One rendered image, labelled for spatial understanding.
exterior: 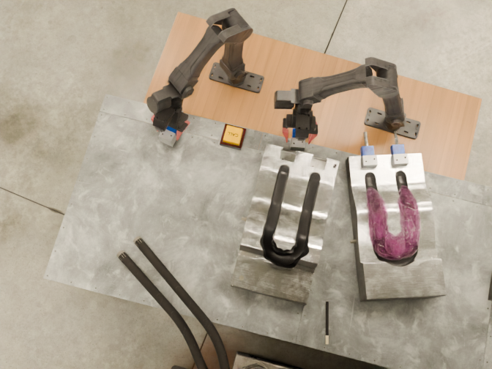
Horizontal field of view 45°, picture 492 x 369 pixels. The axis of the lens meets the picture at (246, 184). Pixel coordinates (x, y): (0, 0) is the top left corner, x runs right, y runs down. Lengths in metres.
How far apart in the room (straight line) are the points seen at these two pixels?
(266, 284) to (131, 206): 0.55
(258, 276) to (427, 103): 0.91
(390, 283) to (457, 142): 0.62
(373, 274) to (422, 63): 1.61
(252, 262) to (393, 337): 0.53
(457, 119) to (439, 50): 1.10
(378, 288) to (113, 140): 1.06
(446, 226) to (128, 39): 1.93
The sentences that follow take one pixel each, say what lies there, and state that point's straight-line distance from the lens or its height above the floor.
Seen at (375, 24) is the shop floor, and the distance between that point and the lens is 3.36.
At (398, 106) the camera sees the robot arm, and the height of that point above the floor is 1.01.
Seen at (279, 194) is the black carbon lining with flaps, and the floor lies 0.88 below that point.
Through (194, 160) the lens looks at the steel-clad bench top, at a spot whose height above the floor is 0.80.
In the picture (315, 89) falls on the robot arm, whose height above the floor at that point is 1.12.
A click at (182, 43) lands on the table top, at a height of 0.80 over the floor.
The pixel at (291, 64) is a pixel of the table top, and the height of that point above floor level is 0.80.
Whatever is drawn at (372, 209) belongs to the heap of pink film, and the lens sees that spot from 2.01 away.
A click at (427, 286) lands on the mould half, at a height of 0.91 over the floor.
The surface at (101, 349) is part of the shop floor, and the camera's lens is 2.89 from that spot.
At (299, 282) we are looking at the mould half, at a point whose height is 0.86.
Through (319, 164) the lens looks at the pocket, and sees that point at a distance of 2.07.
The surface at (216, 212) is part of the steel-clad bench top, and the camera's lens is 2.07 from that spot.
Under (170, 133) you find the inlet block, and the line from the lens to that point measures 2.11.
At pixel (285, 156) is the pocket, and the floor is 0.86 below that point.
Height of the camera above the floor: 2.83
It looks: 75 degrees down
